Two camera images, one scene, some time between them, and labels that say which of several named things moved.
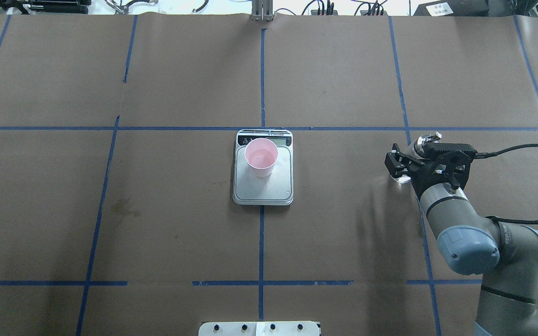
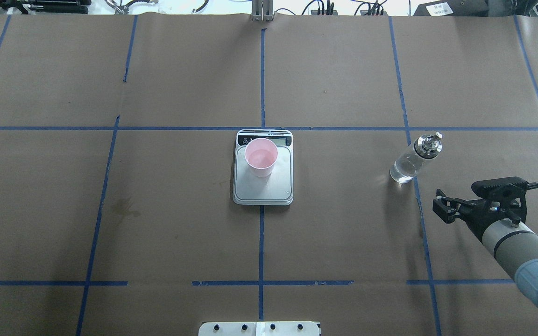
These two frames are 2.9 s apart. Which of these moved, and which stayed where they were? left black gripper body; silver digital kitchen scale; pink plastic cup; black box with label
Moved: left black gripper body
Stayed: silver digital kitchen scale; pink plastic cup; black box with label
